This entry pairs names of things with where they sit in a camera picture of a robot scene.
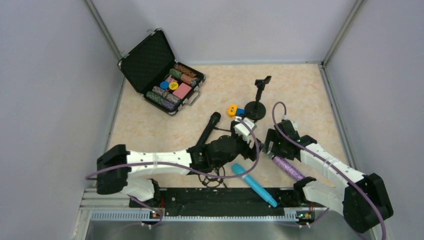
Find purple glitter microphone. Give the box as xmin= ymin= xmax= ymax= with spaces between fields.
xmin=272 ymin=156 xmax=305 ymax=182

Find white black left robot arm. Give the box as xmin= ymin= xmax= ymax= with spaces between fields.
xmin=96 ymin=135 xmax=263 ymax=202

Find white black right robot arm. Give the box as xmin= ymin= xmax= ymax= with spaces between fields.
xmin=264 ymin=119 xmax=394 ymax=234

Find black round base stand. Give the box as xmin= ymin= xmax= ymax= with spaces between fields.
xmin=244 ymin=75 xmax=272 ymax=121

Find teal blue microphone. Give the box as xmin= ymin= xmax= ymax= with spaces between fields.
xmin=231 ymin=163 xmax=278 ymax=208

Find blue toy block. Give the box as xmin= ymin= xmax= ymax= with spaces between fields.
xmin=235 ymin=108 xmax=245 ymax=117

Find black orange-tipped microphone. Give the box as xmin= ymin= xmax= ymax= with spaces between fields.
xmin=196 ymin=111 xmax=221 ymax=146

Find yellow toy traffic light block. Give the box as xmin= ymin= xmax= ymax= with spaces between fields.
xmin=227 ymin=104 xmax=238 ymax=118

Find red card deck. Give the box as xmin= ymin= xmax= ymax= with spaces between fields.
xmin=172 ymin=83 xmax=192 ymax=100

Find purple chip stack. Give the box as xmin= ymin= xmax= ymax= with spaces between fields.
xmin=145 ymin=91 xmax=176 ymax=112

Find red tan chip stack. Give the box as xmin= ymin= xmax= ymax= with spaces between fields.
xmin=169 ymin=63 xmax=201 ymax=87

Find yellow big blind button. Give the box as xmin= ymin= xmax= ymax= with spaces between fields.
xmin=168 ymin=82 xmax=179 ymax=91

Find blue dealer button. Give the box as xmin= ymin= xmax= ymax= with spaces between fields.
xmin=159 ymin=81 xmax=170 ymax=90

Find blue tan chip stack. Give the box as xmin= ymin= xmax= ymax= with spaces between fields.
xmin=152 ymin=86 xmax=182 ymax=105

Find black poker chip case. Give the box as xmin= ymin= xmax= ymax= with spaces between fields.
xmin=117 ymin=28 xmax=206 ymax=116

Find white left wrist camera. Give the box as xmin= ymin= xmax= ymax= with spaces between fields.
xmin=233 ymin=116 xmax=257 ymax=144

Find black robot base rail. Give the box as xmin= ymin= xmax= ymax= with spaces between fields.
xmin=129 ymin=187 xmax=327 ymax=218

